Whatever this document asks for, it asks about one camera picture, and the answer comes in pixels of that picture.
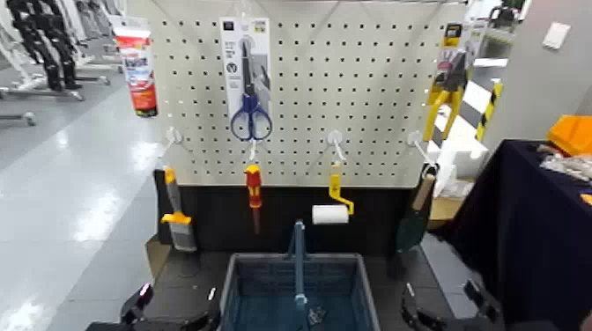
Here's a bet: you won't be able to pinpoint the grey wheeled stand base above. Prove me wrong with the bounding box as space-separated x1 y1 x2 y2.
0 73 112 127

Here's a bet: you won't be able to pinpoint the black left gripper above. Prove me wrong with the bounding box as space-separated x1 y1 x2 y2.
85 283 221 331

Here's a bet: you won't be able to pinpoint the black humanoid robot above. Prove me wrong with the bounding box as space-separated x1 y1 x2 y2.
5 0 85 92

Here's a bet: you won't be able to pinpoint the yellow pliers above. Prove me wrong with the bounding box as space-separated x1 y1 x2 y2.
423 22 470 143

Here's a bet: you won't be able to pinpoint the brown cardboard box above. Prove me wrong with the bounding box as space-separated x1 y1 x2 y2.
429 195 466 229

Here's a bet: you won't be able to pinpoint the orange plastic bin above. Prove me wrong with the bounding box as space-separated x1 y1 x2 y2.
546 114 592 158

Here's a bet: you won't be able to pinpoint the blue scissors on card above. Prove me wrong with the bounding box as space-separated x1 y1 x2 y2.
219 17 274 142

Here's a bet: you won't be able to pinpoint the red white sealant tube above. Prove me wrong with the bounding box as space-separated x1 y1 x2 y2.
110 16 159 119

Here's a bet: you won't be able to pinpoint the green trowel wooden handle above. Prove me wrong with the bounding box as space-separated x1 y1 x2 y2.
395 165 440 254

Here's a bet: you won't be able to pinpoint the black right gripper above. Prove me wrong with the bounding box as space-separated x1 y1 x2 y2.
400 279 566 331

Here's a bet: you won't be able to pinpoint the white foam blocks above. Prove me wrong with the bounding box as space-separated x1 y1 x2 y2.
425 80 492 195

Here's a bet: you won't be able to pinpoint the brown cardboard sheet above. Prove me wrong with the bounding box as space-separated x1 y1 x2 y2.
145 235 174 281

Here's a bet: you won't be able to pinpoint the white wall plate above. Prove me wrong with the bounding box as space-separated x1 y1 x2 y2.
542 21 572 50

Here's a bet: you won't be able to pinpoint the yellow grey scraper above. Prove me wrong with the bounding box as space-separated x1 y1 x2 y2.
159 166 198 253

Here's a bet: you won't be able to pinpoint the clear plastic bags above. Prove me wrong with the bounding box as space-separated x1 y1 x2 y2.
538 145 592 182

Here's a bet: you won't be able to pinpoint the beige perforated pegboard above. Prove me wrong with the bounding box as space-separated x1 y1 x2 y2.
125 0 468 188

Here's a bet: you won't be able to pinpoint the blue grey plastic crate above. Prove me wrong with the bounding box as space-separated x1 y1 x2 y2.
218 251 382 331

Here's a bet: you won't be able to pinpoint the black yellow striped post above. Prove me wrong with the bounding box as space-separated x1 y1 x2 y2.
475 78 504 143

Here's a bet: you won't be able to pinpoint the yellow handled paint roller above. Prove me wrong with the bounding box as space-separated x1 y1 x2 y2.
311 161 355 226

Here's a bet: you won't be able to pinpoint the red yellow screwdriver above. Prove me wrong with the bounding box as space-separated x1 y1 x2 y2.
245 164 263 235

